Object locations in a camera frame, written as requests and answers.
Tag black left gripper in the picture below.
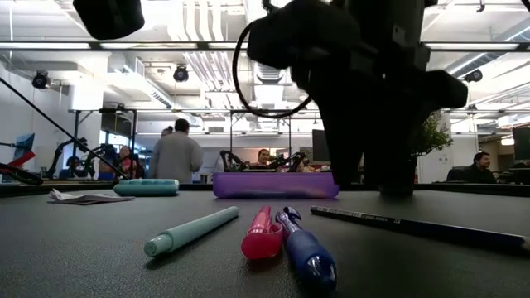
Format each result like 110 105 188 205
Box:
72 0 147 41

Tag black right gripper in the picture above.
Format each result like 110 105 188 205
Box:
289 36 470 186

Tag black computer monitor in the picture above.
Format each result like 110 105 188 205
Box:
512 127 530 161
311 128 331 163

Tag potted artificial green plant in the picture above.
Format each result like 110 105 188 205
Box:
374 110 455 197

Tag black ceiling spotlight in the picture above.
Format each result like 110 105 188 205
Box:
464 68 484 84
172 65 190 84
31 70 51 90

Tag dark grey pencil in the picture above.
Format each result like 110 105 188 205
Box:
310 204 530 252

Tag purple translucent pencil case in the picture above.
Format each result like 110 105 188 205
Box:
211 171 340 200

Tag blue pen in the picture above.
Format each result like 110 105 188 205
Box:
274 205 338 293

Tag pink highlighter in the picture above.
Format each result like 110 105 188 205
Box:
240 205 285 262

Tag light blue calculator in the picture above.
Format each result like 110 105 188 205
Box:
113 178 181 198

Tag teal highlighter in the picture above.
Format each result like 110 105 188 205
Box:
142 205 240 258

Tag black table mat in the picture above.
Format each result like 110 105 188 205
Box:
0 190 530 298

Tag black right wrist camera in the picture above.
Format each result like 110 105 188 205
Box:
247 0 362 70

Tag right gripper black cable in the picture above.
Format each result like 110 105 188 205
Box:
231 19 312 120

